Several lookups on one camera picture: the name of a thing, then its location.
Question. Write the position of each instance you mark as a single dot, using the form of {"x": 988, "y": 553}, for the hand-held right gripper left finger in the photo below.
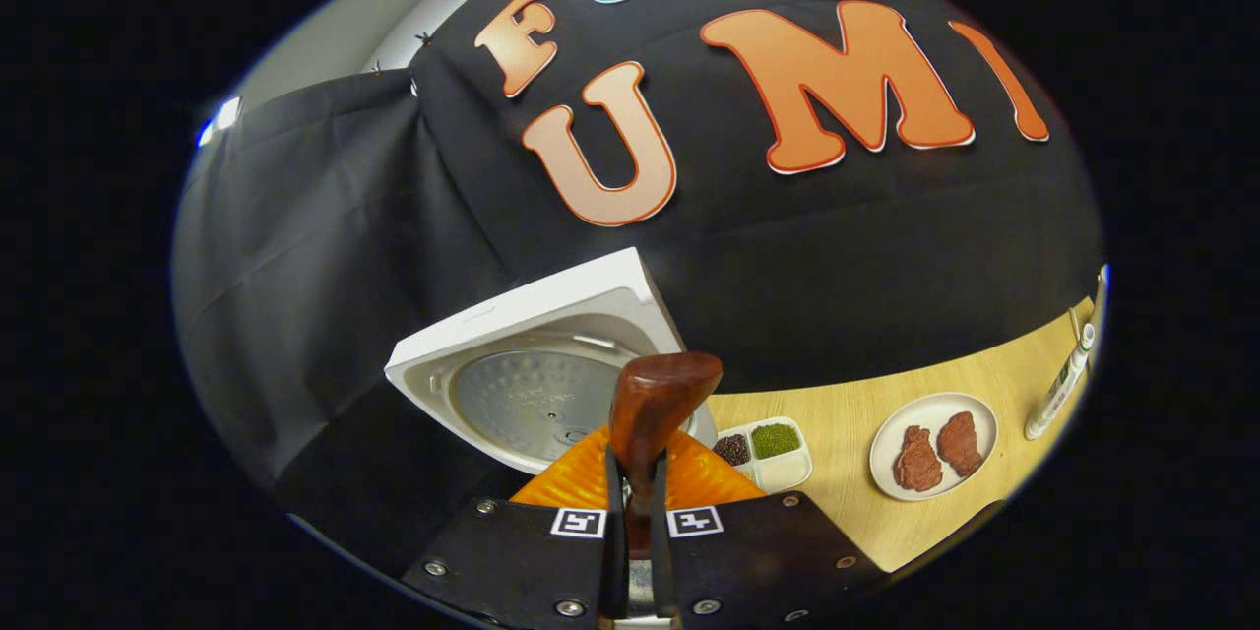
{"x": 615, "y": 551}

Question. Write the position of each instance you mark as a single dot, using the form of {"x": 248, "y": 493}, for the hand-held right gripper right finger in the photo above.
{"x": 658, "y": 561}

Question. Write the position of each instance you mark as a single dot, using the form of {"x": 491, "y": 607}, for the brown wooden spoon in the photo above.
{"x": 655, "y": 404}

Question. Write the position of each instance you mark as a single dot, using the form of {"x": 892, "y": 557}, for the white rice cooker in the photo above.
{"x": 532, "y": 310}

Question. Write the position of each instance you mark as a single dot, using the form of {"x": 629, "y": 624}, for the white divided dish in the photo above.
{"x": 778, "y": 468}

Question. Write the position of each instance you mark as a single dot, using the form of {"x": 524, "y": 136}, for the red meat piece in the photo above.
{"x": 917, "y": 461}
{"x": 961, "y": 443}

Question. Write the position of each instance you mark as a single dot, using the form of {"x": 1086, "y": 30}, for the white round plate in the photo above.
{"x": 930, "y": 409}

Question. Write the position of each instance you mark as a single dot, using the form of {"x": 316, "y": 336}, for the white bottle with green label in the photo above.
{"x": 1061, "y": 382}

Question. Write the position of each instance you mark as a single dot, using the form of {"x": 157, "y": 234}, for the narrow ceiling light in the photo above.
{"x": 221, "y": 118}

